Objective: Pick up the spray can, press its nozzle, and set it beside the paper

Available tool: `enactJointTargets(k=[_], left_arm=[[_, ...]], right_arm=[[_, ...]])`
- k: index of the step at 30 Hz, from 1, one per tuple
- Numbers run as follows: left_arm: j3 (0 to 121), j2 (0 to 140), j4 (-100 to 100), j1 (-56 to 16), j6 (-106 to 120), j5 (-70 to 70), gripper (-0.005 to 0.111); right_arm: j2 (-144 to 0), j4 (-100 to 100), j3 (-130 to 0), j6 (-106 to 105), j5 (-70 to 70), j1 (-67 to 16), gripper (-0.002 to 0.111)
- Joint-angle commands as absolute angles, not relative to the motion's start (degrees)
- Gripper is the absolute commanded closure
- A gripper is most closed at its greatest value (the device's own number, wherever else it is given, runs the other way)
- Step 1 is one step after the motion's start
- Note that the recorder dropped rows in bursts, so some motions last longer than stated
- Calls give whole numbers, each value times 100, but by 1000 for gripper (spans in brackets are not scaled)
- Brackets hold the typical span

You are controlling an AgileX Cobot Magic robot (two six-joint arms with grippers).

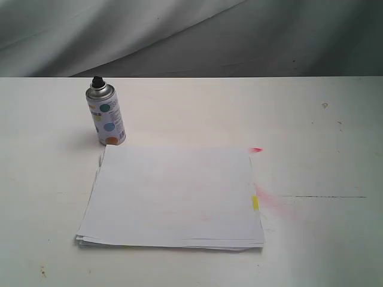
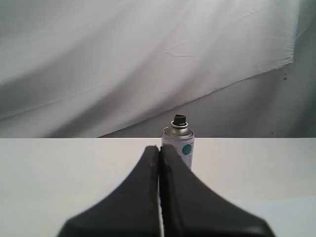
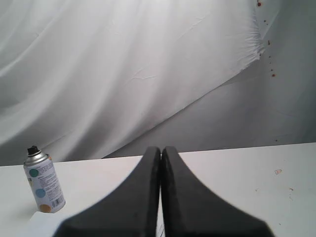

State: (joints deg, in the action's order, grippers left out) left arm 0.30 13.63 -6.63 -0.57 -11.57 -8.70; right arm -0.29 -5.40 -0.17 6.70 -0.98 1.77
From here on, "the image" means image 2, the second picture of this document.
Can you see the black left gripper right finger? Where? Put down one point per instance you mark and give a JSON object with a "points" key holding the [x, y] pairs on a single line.
{"points": [[191, 209]]}

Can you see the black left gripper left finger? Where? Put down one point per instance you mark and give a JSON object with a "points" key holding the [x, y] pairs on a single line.
{"points": [[131, 210]]}

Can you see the white backdrop cloth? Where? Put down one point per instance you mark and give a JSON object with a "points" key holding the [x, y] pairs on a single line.
{"points": [[92, 68]]}

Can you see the white spray paint can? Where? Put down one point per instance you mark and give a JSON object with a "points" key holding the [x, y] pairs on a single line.
{"points": [[181, 137]]}

